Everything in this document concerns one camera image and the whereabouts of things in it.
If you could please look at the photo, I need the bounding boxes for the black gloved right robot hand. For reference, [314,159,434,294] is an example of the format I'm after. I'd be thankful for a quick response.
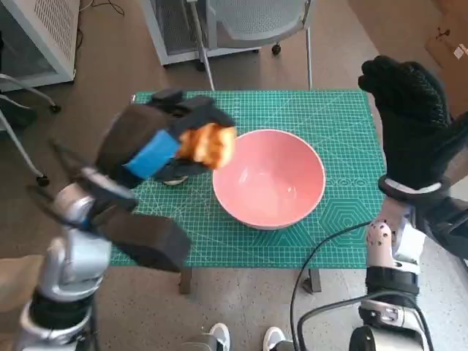
[358,55,468,191]

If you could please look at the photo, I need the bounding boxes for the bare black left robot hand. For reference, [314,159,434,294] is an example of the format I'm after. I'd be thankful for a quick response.
[95,87,237,184]

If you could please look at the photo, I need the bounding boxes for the orange toy bread loaf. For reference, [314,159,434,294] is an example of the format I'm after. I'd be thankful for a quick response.
[178,123,237,170]

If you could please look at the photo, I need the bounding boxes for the pink bowl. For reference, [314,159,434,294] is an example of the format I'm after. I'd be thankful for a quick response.
[211,128,327,230]

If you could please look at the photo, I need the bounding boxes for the brown cardboard box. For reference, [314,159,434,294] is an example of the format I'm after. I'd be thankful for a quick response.
[426,0,468,110]

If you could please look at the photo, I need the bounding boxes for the grey metal chair base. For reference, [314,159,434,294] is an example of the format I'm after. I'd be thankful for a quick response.
[0,72,61,187]

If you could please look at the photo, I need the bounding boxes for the white mesh cabinet on casters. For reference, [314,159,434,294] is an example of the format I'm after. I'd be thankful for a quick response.
[140,0,284,67]

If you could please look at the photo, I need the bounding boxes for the green cutting mat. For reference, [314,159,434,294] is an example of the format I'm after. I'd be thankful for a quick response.
[109,90,387,270]

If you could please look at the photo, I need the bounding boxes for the white perforated cabinet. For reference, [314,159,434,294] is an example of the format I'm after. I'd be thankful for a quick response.
[0,0,78,88]

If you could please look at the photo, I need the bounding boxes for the dark table leg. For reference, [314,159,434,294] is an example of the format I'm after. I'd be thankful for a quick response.
[178,268,194,295]
[305,269,322,293]

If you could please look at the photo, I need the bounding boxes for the grey mesh chair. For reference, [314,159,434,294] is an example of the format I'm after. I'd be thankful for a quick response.
[189,0,315,92]

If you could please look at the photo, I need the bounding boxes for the person's leg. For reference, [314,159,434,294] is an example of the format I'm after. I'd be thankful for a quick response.
[0,255,47,312]

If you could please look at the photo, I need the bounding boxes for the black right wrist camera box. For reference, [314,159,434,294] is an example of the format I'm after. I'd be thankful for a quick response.
[416,193,468,263]

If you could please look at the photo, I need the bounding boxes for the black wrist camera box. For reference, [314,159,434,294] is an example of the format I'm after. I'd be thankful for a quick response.
[416,193,468,263]
[91,208,194,273]

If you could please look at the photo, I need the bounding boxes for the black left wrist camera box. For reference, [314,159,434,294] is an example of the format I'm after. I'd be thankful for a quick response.
[91,208,194,273]

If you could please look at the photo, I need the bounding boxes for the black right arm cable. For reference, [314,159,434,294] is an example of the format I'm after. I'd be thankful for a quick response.
[290,219,436,351]

